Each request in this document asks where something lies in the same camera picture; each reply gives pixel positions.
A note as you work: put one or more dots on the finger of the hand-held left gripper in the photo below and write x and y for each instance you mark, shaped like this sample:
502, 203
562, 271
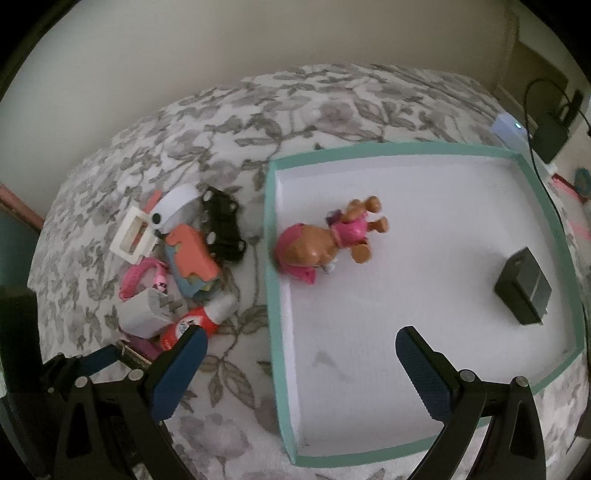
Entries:
101, 359

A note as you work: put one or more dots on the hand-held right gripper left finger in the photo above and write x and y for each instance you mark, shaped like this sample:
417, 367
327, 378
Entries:
178, 374

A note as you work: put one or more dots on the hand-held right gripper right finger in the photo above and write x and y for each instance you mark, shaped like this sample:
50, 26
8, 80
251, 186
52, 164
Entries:
425, 378

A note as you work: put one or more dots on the gold and black hair clip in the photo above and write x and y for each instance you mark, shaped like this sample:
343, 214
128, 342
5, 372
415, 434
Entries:
133, 356

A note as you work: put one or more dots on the red glue bottle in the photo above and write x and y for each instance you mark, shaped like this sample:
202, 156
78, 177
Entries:
194, 323

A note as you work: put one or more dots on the white foam cube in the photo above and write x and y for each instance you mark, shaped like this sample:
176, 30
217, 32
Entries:
143, 314

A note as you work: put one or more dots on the teal-edged white tray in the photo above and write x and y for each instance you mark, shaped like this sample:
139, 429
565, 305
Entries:
392, 300

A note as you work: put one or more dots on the pink wrist watch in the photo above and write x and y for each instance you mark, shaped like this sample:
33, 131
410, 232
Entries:
136, 277

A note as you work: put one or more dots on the black toy car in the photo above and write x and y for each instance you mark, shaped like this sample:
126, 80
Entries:
221, 221

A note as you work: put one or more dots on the coral and blue foam block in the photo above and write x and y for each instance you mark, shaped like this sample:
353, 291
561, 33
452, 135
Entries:
191, 251

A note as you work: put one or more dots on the black power adapter block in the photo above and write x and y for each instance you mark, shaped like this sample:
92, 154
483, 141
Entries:
524, 286

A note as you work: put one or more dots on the coral plastic piece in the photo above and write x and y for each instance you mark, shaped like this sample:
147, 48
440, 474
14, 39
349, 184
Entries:
152, 202

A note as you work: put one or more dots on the brown toy dog pink outfit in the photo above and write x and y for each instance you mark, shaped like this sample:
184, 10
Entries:
314, 249

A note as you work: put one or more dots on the white tape roll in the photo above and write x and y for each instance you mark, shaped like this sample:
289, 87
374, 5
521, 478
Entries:
178, 201

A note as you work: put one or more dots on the pink toothed strip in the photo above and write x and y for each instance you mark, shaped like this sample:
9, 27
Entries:
565, 187

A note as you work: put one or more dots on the teal round trinket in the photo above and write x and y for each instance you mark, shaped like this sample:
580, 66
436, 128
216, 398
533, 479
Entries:
582, 180

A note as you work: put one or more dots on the white device with blue light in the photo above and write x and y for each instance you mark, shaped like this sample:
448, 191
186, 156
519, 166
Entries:
508, 131

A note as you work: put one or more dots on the grey floral blanket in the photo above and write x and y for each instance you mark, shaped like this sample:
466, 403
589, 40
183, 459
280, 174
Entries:
323, 106

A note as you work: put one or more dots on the white plastic frame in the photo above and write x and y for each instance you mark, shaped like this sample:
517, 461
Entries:
119, 243

